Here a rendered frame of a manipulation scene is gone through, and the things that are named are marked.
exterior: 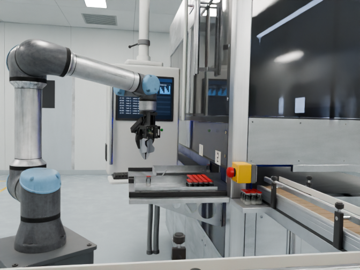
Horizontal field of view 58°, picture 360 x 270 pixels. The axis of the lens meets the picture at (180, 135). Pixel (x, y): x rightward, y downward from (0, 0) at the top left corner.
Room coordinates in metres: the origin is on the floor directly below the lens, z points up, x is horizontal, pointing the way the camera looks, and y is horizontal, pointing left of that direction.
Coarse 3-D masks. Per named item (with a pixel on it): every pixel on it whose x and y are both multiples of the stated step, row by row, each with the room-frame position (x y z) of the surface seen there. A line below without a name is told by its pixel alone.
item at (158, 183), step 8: (136, 176) 1.54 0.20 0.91; (144, 176) 1.54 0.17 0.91; (152, 176) 1.55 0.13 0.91; (160, 176) 1.56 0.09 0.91; (168, 176) 1.56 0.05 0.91; (176, 176) 1.57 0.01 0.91; (184, 176) 1.57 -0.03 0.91; (136, 184) 1.50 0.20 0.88; (144, 184) 1.50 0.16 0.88; (152, 184) 1.51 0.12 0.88; (160, 184) 1.51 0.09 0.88; (168, 184) 1.51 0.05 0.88; (176, 184) 1.52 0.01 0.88; (184, 184) 1.52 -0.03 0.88
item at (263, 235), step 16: (176, 224) 2.61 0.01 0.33; (192, 224) 1.99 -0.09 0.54; (256, 224) 1.30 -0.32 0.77; (272, 224) 1.31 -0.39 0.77; (192, 240) 1.97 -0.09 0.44; (208, 240) 1.59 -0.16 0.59; (256, 240) 1.30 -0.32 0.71; (272, 240) 1.31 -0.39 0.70; (192, 256) 1.96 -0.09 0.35; (208, 256) 1.59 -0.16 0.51
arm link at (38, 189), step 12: (36, 168) 1.04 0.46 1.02; (24, 180) 0.96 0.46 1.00; (36, 180) 0.95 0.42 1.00; (48, 180) 0.97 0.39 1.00; (60, 180) 1.02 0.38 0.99; (24, 192) 0.95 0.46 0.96; (36, 192) 0.95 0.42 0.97; (48, 192) 0.96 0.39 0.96; (60, 192) 1.02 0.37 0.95; (24, 204) 0.95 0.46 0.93; (36, 204) 0.95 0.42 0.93; (48, 204) 0.96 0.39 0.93; (60, 204) 1.02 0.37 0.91; (24, 216) 0.95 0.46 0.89; (36, 216) 0.95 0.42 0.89; (48, 216) 0.96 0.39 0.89
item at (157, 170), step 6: (156, 168) 1.89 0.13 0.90; (162, 168) 1.90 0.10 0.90; (168, 168) 1.90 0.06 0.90; (174, 168) 1.91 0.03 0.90; (180, 168) 1.92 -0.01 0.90; (186, 168) 1.92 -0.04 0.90; (192, 168) 1.93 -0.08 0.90; (198, 168) 1.93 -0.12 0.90; (204, 168) 1.94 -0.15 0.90; (156, 174) 1.64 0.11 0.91; (168, 174) 1.65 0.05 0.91; (174, 174) 1.65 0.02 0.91; (180, 174) 1.66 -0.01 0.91; (186, 174) 1.66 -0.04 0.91; (192, 174) 1.67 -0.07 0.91; (198, 174) 1.67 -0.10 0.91; (204, 174) 1.68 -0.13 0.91; (210, 174) 1.68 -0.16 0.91; (216, 174) 1.69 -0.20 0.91
